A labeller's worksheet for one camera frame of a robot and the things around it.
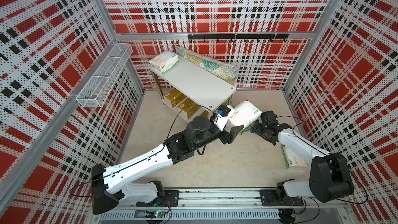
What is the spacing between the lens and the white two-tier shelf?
0.72 metres

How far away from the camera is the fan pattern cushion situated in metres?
0.82

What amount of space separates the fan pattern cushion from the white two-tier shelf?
1 cm
